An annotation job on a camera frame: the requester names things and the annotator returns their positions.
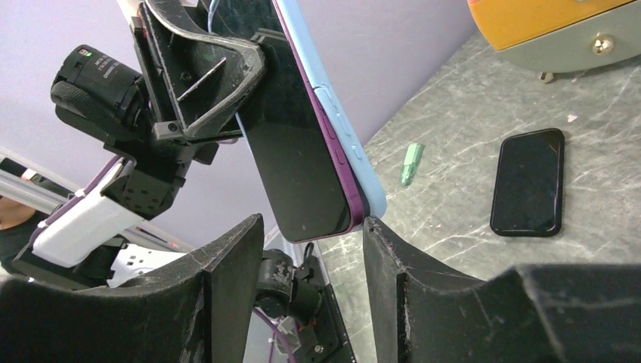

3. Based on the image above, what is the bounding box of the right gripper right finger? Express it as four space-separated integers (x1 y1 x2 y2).
363 217 640 362

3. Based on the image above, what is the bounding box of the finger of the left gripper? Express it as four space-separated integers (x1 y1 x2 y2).
142 1 266 141

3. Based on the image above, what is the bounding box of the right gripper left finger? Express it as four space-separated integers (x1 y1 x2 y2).
1 214 264 362

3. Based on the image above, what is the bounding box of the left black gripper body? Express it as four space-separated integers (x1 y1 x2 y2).
118 1 236 165

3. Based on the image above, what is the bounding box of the phone with purple frame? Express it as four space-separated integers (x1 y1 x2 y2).
207 1 366 243

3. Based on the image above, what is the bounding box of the light blue phone case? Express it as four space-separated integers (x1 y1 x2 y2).
274 1 387 218

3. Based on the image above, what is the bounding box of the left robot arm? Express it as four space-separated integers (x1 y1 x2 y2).
1 1 265 287

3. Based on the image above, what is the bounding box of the black phone left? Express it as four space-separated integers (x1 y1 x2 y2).
489 128 565 237

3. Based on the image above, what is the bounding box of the green marker cap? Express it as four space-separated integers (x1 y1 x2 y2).
400 143 424 186

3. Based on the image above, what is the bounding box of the round white drawer cabinet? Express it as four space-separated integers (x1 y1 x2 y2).
467 0 640 81

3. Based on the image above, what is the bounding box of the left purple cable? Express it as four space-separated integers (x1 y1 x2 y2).
252 308 299 363

